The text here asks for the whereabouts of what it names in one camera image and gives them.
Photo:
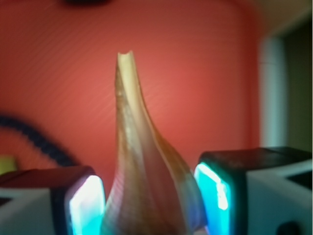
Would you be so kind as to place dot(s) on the red plastic tray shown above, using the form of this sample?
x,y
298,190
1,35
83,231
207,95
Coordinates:
x,y
196,59

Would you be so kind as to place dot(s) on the yellow sponge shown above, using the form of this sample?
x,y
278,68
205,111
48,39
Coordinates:
x,y
7,164

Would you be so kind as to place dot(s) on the beige spiral seashell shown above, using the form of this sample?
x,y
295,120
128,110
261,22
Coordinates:
x,y
154,191

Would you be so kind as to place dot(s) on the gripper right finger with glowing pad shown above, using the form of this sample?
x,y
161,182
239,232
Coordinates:
x,y
260,191

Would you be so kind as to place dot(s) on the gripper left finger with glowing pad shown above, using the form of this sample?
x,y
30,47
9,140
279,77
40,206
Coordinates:
x,y
57,201

